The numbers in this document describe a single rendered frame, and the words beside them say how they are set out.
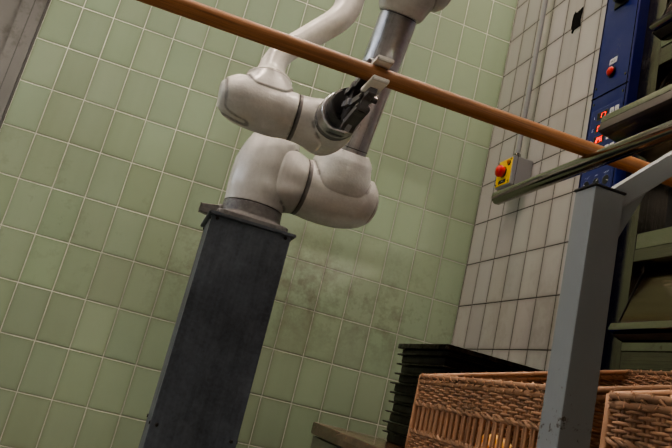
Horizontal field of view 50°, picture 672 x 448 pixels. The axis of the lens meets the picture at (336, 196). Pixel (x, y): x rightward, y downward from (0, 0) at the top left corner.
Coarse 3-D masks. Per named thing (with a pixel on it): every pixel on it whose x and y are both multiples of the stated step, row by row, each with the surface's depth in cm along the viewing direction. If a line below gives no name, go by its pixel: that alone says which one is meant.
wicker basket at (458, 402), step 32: (448, 384) 128; (480, 384) 117; (512, 384) 107; (544, 384) 99; (608, 384) 153; (640, 384) 149; (416, 416) 139; (448, 416) 126; (480, 416) 114; (512, 416) 105
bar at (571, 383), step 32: (576, 160) 133; (608, 160) 125; (512, 192) 154; (576, 192) 87; (608, 192) 84; (640, 192) 86; (576, 224) 85; (608, 224) 83; (576, 256) 83; (608, 256) 82; (576, 288) 81; (608, 288) 81; (576, 320) 79; (576, 352) 78; (576, 384) 77; (544, 416) 79; (576, 416) 77
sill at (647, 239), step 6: (666, 228) 160; (642, 234) 168; (648, 234) 166; (654, 234) 164; (660, 234) 162; (666, 234) 160; (636, 240) 169; (642, 240) 167; (648, 240) 165; (654, 240) 163; (660, 240) 161; (666, 240) 159; (636, 246) 169; (642, 246) 166; (648, 246) 165
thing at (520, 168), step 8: (504, 160) 235; (512, 160) 229; (520, 160) 229; (528, 160) 230; (512, 168) 228; (520, 168) 228; (528, 168) 229; (504, 176) 231; (512, 176) 227; (520, 176) 228; (528, 176) 229; (496, 184) 235; (504, 184) 229; (512, 184) 227
